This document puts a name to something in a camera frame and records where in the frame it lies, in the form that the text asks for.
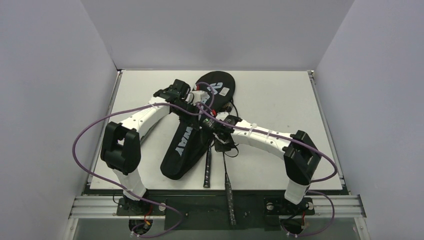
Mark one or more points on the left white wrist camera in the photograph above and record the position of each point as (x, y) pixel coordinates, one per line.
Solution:
(196, 96)

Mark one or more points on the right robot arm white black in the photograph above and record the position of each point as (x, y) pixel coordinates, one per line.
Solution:
(295, 149)

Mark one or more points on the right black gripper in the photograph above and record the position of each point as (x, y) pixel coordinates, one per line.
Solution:
(214, 131)

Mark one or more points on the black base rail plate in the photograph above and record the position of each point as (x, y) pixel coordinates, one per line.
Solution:
(208, 210)

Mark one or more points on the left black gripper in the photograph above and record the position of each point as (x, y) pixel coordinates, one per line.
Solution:
(192, 118)

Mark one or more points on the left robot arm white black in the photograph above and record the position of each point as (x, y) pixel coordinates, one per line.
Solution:
(121, 144)

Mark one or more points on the black racket bag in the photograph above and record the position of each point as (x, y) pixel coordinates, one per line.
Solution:
(188, 145)

